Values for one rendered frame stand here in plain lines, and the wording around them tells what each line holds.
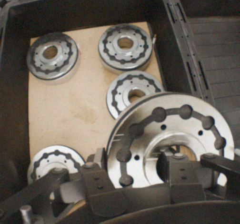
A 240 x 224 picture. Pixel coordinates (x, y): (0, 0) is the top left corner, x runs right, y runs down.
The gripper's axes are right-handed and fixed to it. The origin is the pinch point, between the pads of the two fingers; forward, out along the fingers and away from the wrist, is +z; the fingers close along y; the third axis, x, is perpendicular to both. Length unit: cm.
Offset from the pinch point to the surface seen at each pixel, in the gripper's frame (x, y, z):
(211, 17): 21.4, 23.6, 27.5
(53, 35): 17.7, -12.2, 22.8
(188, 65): 8.5, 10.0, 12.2
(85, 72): 9.7, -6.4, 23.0
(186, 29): 14.2, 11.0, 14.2
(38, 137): -1.5, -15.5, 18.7
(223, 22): 20.1, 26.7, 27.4
